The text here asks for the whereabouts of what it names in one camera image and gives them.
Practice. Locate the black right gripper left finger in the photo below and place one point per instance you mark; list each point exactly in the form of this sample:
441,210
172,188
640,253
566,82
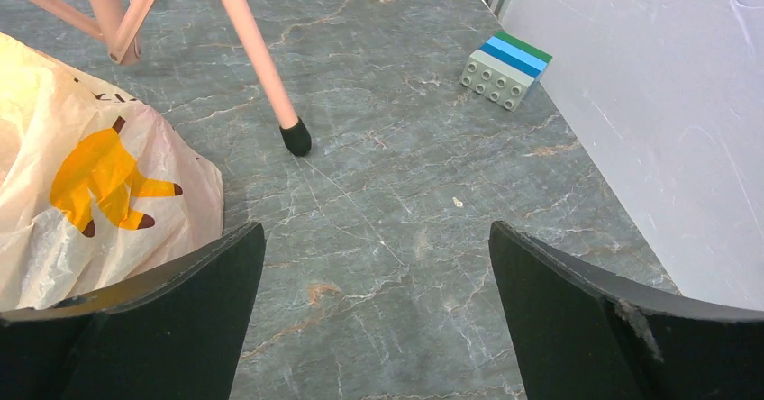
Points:
172,332

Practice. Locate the translucent banana print plastic bag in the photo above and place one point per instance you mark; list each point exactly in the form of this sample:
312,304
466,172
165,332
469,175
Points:
96,186

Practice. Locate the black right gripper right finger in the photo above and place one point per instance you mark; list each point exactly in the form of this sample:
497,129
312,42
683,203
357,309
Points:
582,332

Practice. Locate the stacked grey blue green bricks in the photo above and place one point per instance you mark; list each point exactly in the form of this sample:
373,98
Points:
504,69

